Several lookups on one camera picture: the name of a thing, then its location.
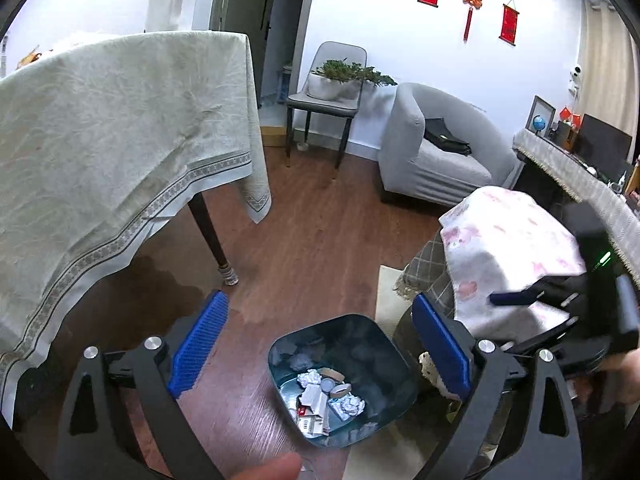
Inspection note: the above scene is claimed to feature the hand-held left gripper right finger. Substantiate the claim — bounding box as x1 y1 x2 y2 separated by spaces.
411 292 583 480

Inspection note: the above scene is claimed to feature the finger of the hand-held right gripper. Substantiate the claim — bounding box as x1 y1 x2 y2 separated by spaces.
489 275 591 311
500 316 608 357

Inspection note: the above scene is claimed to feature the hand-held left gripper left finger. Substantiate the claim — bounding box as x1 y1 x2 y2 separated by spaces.
56 290 230 480

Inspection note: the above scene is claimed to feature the teal metal waste bin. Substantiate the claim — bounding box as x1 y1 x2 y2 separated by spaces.
267 314 420 450

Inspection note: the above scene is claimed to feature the white paper ball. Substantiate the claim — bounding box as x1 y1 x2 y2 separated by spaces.
327 394 366 422

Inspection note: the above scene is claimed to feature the small paper ball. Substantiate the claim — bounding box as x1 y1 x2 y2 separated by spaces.
296 368 325 390

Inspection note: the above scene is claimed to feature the white blister card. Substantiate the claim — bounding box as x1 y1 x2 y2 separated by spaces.
299 385 329 413

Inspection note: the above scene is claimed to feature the red and white cardboard box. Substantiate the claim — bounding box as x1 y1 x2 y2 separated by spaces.
295 394 332 436

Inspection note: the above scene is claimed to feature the person's right hand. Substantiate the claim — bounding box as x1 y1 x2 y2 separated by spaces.
597 350 640 413

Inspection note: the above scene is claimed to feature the person's left hand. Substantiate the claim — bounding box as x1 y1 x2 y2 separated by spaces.
222 452 306 480

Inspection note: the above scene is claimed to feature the pink printed blanket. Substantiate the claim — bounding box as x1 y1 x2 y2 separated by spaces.
439 186 588 331

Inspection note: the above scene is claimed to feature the beige floor rug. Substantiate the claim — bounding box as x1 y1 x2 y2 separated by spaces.
345 265 481 480

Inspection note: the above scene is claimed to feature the plaid cloth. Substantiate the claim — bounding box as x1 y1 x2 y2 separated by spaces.
395 237 456 321

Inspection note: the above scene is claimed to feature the dark wooden table leg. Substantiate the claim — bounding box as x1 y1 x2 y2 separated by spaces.
187 192 240 287

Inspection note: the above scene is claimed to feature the sideboard with lace runner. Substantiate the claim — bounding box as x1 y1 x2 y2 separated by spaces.
512 129 640 281

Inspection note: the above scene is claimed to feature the black monitor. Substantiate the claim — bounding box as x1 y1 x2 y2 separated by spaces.
572 114 633 181

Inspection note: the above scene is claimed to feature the grey armchair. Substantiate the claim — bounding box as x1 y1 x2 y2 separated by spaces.
377 82 521 208

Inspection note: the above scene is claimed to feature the black handbag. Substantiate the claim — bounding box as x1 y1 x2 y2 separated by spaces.
422 117 472 157

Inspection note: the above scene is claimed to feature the table with beige tablecloth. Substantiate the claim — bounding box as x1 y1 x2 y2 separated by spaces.
0 30 272 401

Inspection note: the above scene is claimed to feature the flat cardboard piece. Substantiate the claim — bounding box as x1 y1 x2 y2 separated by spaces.
260 125 291 148

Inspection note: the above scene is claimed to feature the beige curtain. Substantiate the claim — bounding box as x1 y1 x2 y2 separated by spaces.
580 0 633 136

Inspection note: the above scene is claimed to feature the potted plant in white pot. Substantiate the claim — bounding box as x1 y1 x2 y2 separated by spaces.
350 62 399 92
306 59 363 102

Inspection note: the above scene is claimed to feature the grey chair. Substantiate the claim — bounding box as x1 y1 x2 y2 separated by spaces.
285 41 368 170

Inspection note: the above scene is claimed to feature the grey door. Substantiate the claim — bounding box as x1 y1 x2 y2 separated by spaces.
210 0 321 108

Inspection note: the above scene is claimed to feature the white jug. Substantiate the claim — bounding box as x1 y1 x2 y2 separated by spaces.
145 0 202 33

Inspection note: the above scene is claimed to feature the picture frame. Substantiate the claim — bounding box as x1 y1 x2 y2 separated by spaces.
526 95 557 136

